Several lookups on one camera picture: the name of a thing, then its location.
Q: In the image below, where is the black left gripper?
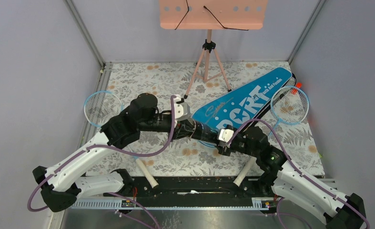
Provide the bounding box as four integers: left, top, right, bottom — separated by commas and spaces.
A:
140, 114, 198, 142

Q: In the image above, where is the black shuttlecock tube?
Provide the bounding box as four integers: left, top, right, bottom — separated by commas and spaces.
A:
191, 120, 219, 146

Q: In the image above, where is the blue racket cover bag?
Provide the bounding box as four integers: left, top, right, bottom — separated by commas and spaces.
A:
192, 67, 296, 130

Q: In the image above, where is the blue badminton racket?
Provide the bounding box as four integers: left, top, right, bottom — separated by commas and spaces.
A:
233, 86, 310, 187
83, 91, 161, 188

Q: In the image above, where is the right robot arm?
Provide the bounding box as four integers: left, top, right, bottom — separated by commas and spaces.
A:
217, 126, 370, 229

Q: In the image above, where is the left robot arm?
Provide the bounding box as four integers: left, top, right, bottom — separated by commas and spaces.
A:
33, 93, 197, 212

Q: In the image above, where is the floral patterned mat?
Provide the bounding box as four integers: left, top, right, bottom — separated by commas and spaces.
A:
104, 62, 325, 177

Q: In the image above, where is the pink music stand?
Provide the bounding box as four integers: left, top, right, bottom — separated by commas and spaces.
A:
159, 0, 268, 99

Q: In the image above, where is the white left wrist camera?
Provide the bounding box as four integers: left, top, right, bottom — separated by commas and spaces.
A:
172, 96, 191, 121

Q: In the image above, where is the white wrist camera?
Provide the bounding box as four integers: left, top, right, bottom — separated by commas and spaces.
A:
172, 96, 191, 121
217, 125, 234, 144

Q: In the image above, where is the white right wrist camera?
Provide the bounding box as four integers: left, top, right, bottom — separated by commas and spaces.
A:
217, 125, 234, 144

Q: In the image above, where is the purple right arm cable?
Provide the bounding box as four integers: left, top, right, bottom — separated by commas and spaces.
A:
228, 118, 371, 229

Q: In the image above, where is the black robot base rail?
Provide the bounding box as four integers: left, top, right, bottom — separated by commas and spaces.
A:
119, 177, 275, 208

